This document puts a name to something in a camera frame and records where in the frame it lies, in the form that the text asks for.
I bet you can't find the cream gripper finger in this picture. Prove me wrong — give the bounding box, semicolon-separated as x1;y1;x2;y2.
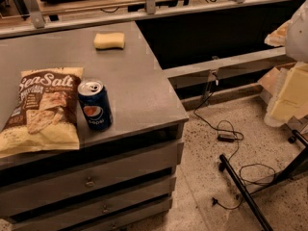
264;62;308;127
264;21;290;47

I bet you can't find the yellow sponge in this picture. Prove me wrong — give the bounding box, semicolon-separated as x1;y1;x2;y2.
93;33;125;49

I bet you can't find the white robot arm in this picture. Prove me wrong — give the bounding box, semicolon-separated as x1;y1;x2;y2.
265;0;308;127

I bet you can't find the blue pepsi can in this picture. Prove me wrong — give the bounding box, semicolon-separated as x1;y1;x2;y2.
78;79;113;131

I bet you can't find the cardboard box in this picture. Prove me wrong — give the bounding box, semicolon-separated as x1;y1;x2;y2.
257;63;295;104

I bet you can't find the black stand leg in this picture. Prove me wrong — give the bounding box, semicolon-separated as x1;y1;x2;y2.
218;130;308;231

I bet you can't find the black power adapter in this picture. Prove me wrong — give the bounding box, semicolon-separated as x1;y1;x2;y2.
218;134;235;142

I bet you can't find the grey drawer cabinet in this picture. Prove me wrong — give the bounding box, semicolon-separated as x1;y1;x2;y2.
0;122;186;231

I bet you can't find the sea salt chips bag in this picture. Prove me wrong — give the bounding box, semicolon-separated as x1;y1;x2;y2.
0;67;84;157

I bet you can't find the black floor cable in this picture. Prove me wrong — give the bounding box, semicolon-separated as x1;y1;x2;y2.
192;77;278;211

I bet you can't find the metal rail frame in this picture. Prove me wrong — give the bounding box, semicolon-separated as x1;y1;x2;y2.
0;0;291;39

